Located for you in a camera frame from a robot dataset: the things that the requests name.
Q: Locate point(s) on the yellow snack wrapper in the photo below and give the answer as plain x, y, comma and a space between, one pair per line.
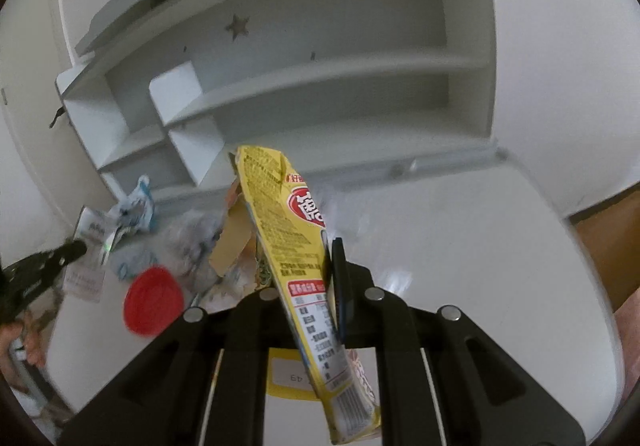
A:
292, 233

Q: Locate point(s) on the left hand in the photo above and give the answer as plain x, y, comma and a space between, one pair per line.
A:
25, 330

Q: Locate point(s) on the white desk hutch shelf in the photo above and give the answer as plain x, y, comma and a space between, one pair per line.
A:
341, 87

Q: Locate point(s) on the blue white snack wrapper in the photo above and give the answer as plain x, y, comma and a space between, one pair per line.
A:
136, 212

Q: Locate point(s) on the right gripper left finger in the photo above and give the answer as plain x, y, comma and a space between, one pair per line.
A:
202, 381

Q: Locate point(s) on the red round lid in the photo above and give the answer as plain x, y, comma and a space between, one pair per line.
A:
152, 303

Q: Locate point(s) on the grey tissue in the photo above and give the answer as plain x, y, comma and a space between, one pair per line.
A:
185, 245

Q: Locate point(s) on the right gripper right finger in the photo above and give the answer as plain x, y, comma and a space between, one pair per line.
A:
441, 379

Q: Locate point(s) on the brown cardboard piece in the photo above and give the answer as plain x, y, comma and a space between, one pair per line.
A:
237, 241

